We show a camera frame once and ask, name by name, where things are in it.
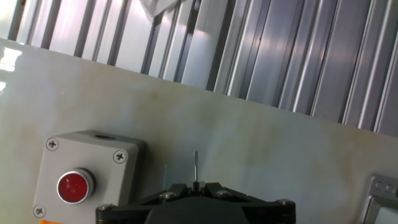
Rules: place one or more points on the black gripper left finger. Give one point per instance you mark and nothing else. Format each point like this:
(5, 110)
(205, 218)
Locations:
(130, 213)

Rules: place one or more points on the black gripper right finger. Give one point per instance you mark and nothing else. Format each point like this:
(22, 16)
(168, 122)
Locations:
(267, 211)

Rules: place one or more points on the grey box flat red button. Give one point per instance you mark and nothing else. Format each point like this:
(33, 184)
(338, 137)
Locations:
(87, 155)

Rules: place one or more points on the orange box red mushroom button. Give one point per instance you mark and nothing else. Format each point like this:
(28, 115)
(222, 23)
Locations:
(49, 222)

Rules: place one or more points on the yellow box green button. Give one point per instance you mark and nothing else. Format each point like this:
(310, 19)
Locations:
(382, 202)

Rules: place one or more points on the white crumpled tissue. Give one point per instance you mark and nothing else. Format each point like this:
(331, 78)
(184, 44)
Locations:
(158, 6)

